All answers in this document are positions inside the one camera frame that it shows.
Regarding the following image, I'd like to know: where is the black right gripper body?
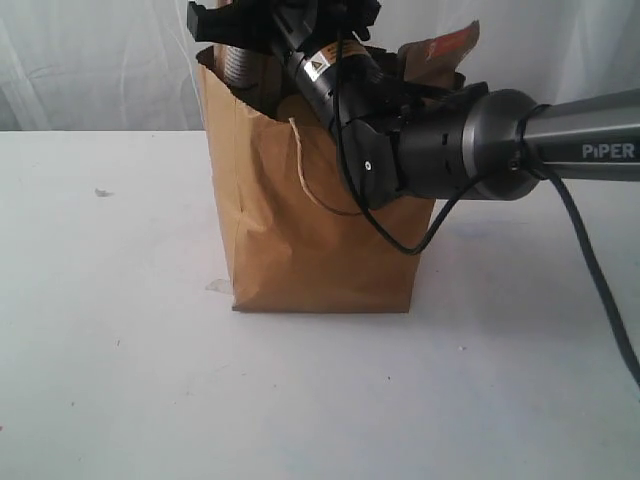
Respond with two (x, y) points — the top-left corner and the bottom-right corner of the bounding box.
(270, 1), (400, 120)

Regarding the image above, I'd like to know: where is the clear nut jar yellow lid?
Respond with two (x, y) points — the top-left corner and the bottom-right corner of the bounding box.
(276, 94), (321, 127)

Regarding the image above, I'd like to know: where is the brown kraft pouch orange label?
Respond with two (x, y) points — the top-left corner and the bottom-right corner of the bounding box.
(398, 20), (480, 90)

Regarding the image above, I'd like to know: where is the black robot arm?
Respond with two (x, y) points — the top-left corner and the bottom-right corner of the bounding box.
(269, 1), (639, 210)

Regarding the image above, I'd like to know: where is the brown paper bag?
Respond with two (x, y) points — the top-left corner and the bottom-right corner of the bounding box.
(196, 46), (419, 313)

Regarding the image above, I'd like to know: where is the clear tape scrap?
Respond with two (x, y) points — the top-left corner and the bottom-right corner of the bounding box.
(205, 279), (233, 295)

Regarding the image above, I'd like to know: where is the small clear plastic scrap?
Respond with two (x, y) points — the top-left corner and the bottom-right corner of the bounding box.
(94, 188), (114, 198)

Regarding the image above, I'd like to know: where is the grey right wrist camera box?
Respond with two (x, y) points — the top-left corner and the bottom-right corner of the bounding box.
(186, 0), (277, 54)

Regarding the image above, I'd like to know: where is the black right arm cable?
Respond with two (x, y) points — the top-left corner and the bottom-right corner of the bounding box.
(334, 24), (640, 386)

